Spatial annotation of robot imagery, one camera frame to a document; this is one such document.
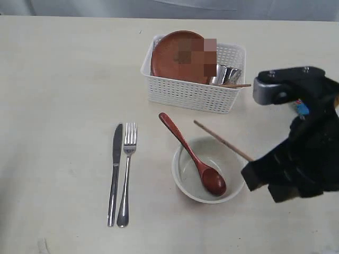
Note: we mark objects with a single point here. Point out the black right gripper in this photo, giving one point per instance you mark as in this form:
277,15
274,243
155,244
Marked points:
312,145

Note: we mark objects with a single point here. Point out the brown wooden chopstick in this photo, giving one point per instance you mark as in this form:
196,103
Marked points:
223,141
236,85

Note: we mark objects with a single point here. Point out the blue chips bag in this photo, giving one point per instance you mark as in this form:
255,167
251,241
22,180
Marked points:
300,108

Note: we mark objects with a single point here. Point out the dark brown wooden spoon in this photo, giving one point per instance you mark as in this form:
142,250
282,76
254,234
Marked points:
212,181

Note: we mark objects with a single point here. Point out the pale green ceramic bowl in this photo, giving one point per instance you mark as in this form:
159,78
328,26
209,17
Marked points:
216,155

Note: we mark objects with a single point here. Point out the white perforated plastic basket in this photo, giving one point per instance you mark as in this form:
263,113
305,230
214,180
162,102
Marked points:
194,96

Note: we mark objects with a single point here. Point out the shiny steel cup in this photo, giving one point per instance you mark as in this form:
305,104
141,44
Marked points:
225,75

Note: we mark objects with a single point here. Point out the round brown wooden plate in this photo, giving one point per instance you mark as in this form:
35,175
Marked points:
186,56

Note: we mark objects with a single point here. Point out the silver fork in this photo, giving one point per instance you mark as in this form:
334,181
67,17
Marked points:
129,148

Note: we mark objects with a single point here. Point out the silver table knife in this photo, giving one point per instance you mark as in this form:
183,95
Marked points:
116,155

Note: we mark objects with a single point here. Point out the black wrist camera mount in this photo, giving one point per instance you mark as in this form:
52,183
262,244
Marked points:
280,86

